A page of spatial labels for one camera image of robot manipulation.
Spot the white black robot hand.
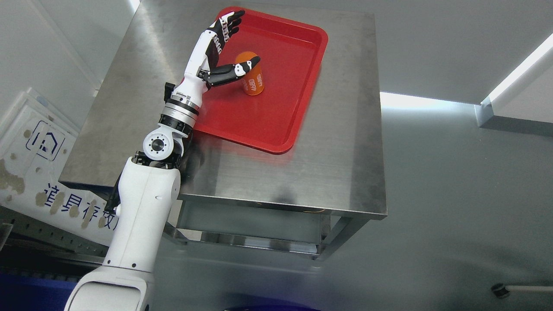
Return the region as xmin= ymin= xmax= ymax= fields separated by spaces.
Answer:
xmin=167 ymin=10 xmax=261 ymax=110

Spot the orange cylindrical capacitor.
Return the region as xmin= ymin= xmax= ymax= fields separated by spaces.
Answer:
xmin=235 ymin=51 xmax=265 ymax=96

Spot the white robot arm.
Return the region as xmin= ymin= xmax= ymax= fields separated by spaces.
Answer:
xmin=64 ymin=95 xmax=202 ymax=311

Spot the stainless steel desk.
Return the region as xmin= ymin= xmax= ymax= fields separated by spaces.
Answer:
xmin=60 ymin=0 xmax=388 ymax=260

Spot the red plastic tray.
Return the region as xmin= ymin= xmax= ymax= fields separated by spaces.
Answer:
xmin=195 ymin=9 xmax=329 ymax=154

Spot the white printed sign board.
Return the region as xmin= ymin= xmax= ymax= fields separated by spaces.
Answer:
xmin=0 ymin=89 xmax=118 ymax=246

